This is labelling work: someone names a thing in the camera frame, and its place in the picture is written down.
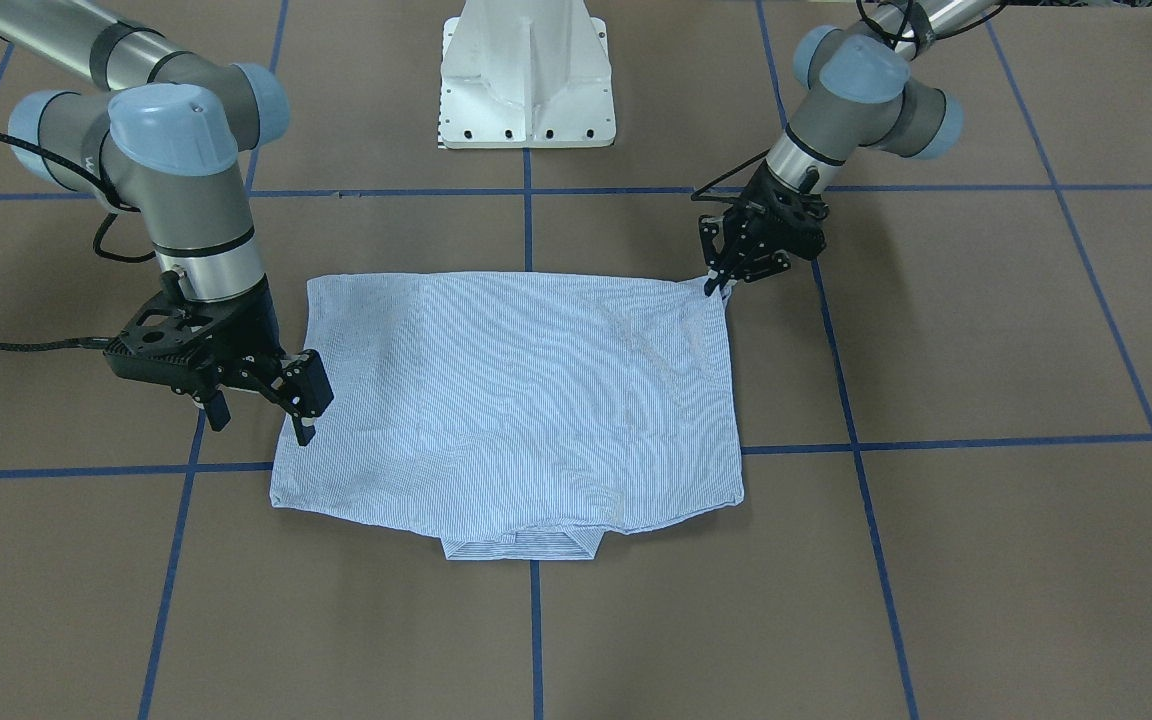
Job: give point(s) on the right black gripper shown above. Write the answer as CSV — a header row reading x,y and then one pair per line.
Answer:
x,y
248,322

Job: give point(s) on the brown paper table mat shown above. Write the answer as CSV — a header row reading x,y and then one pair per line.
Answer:
x,y
947,421

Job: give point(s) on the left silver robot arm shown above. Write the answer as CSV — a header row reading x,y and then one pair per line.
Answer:
x,y
860,94

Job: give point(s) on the light blue striped shirt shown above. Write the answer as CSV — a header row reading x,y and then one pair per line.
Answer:
x,y
517,415

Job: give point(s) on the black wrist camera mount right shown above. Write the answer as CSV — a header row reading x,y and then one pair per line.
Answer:
x,y
196,347

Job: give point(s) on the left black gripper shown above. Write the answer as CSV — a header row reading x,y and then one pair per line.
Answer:
x,y
758,203

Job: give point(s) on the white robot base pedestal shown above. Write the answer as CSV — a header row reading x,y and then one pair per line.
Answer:
x,y
526,75

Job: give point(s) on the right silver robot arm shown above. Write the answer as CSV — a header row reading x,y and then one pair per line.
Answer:
x,y
161,138

